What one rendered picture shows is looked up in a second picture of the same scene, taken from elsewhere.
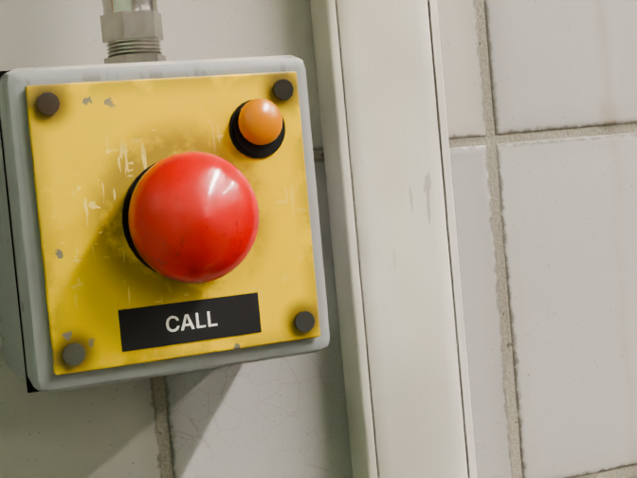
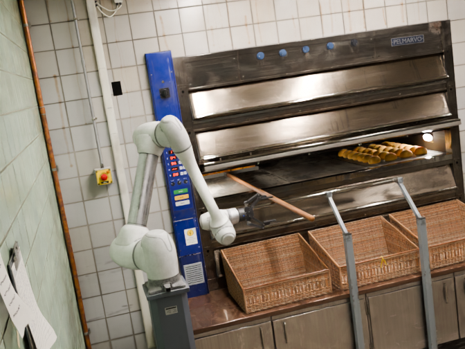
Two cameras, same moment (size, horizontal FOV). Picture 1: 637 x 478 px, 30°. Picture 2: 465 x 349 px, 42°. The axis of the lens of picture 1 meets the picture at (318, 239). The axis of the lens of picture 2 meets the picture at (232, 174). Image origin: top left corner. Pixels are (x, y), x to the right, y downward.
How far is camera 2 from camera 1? 3.41 m
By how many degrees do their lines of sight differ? 12
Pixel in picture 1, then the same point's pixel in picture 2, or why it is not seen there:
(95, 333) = (99, 183)
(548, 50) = (133, 161)
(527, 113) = (131, 165)
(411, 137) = (121, 169)
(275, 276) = (109, 179)
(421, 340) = (122, 181)
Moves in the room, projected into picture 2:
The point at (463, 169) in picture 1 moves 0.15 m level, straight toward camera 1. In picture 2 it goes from (126, 169) to (115, 174)
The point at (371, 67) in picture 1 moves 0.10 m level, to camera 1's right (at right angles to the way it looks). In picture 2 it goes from (117, 165) to (133, 163)
